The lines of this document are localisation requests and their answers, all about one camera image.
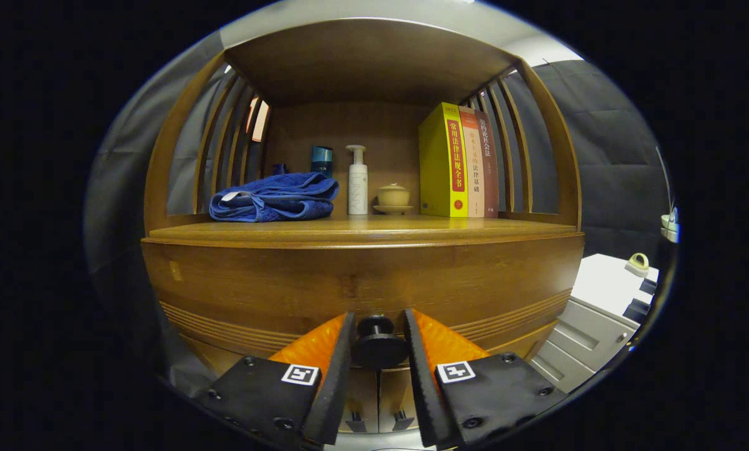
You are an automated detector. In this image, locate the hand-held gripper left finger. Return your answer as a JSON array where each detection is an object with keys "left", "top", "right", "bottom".
[{"left": 194, "top": 311, "right": 356, "bottom": 447}]

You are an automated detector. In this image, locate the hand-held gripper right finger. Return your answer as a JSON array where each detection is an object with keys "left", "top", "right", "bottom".
[{"left": 403, "top": 308, "right": 568, "bottom": 450}]

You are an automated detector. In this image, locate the wooden drawer with black knob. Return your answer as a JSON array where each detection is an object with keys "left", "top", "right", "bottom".
[{"left": 141, "top": 241, "right": 585, "bottom": 376}]

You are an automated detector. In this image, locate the wooden cabinet door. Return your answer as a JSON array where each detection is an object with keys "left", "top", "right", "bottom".
[
  {"left": 379, "top": 319, "right": 563, "bottom": 433},
  {"left": 177, "top": 332, "right": 380, "bottom": 434}
]

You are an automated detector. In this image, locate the wooden countertop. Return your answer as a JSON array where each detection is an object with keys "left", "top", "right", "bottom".
[{"left": 141, "top": 213, "right": 585, "bottom": 249}]

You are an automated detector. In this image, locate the white drawer cabinet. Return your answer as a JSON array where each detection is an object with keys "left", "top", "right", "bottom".
[{"left": 530, "top": 252, "right": 660, "bottom": 394}]

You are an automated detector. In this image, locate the wooden cabinet with slatted shelf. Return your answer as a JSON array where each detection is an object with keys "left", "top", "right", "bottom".
[{"left": 141, "top": 18, "right": 585, "bottom": 436}]

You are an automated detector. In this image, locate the beige lidded teacup with saucer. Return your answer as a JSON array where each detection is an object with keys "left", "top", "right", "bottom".
[{"left": 373, "top": 183, "right": 414, "bottom": 215}]

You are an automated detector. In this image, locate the white pump bottle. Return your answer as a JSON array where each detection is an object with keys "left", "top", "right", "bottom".
[{"left": 346, "top": 145, "right": 369, "bottom": 215}]

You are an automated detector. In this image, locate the blue folded towel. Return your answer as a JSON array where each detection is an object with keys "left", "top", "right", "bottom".
[{"left": 209, "top": 172, "right": 340, "bottom": 223}]

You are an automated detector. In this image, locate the orange and white book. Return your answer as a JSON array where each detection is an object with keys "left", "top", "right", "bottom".
[{"left": 459, "top": 105, "right": 486, "bottom": 218}]

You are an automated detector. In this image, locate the yellow book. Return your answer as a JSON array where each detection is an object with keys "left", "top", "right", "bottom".
[{"left": 418, "top": 102, "right": 469, "bottom": 218}]

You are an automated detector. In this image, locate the brown book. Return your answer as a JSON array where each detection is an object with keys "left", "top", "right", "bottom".
[{"left": 474, "top": 110, "right": 500, "bottom": 218}]

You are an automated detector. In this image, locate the teal cylindrical jar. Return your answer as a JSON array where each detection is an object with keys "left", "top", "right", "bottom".
[{"left": 311, "top": 146, "right": 334, "bottom": 179}]

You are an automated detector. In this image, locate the small green tape dispenser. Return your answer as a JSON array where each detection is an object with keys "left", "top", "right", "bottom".
[{"left": 625, "top": 252, "right": 651, "bottom": 278}]

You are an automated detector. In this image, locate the black backdrop cloth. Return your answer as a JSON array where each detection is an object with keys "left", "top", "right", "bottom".
[{"left": 85, "top": 31, "right": 676, "bottom": 351}]

